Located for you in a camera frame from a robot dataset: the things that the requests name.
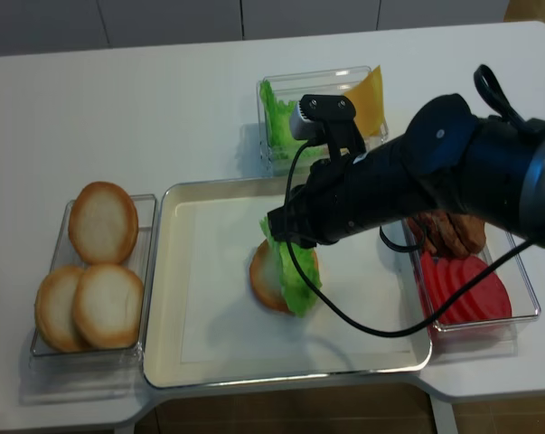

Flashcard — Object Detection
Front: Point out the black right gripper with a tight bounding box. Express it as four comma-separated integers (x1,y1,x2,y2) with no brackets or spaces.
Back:
268,156,367,249

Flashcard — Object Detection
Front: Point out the green lettuce leaf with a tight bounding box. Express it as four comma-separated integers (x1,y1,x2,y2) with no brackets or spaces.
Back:
259,217,322,317

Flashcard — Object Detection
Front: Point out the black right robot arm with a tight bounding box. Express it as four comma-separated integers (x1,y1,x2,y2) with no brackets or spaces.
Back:
268,94,545,249

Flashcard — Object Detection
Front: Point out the green lettuce in container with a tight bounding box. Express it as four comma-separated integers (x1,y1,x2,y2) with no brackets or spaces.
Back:
259,80,305,160

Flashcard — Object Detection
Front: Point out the upright yellow cheese slice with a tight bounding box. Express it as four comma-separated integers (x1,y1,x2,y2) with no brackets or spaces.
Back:
344,66,385,138

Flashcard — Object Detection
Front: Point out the clear lettuce cheese container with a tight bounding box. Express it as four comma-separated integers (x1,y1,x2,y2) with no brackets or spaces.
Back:
257,66,389,175

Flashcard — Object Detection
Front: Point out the brown meat patty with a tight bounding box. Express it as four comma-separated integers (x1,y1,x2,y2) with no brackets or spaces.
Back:
432,211,486,259
407,212,445,258

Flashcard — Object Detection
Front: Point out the bun half on tray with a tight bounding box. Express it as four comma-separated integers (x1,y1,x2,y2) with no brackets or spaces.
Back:
249,240,296,316

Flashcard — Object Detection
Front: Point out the back red tomato slice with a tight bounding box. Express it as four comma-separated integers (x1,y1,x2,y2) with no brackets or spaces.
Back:
420,251,446,311

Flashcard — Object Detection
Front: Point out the red tomato slice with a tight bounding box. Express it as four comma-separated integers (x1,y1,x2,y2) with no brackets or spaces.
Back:
420,251,446,311
437,256,512,325

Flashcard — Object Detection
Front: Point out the front brown meat patty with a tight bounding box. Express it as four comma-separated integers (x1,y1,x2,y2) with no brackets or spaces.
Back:
432,211,486,259

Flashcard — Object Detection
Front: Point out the white metal tray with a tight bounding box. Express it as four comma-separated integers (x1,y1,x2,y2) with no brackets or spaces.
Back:
143,177,432,388

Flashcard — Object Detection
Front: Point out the front red tomato slice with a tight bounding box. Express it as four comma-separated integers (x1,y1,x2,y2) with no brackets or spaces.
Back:
437,256,512,325

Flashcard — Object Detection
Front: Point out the clear patty tomato container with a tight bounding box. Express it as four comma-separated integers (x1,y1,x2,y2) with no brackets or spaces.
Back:
409,225,540,339

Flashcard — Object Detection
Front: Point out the top bun half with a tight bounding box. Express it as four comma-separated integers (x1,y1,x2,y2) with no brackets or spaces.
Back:
68,182,138,265

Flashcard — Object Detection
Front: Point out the right bun half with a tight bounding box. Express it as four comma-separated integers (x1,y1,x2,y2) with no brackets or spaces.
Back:
72,264,144,349

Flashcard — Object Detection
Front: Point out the clear plastic bun container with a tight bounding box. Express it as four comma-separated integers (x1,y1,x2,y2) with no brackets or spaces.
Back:
29,193,158,359

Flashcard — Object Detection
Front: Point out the left bun half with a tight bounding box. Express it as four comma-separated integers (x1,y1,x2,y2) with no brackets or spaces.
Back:
34,265,90,353

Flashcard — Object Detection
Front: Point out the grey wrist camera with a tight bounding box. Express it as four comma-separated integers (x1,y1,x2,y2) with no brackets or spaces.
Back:
289,94,366,161

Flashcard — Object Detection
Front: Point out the black camera cable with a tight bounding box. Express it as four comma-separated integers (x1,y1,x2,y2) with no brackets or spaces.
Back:
283,63,545,338

